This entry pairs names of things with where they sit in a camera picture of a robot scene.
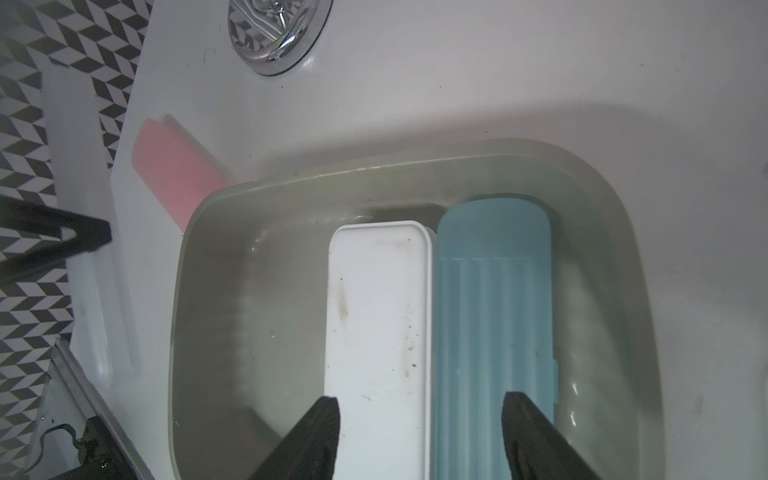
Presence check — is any light blue pencil case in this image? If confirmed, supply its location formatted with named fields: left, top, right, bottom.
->
left=431, top=198, right=558, bottom=479

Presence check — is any chrome cup rack stand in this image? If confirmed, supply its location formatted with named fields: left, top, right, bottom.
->
left=227, top=0, right=333, bottom=77

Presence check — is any white pencil case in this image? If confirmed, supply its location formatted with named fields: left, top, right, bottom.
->
left=324, top=220, right=434, bottom=479

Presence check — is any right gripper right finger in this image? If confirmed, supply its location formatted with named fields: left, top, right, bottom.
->
left=501, top=392, right=599, bottom=480

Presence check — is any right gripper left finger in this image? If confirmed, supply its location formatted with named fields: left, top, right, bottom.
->
left=250, top=396, right=341, bottom=480

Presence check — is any grey storage box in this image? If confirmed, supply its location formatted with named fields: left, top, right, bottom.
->
left=169, top=139, right=665, bottom=479

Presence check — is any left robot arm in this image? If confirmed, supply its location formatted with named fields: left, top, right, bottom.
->
left=1, top=196, right=112, bottom=285

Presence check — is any pink pencil case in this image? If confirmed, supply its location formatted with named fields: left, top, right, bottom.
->
left=131, top=115, right=232, bottom=232

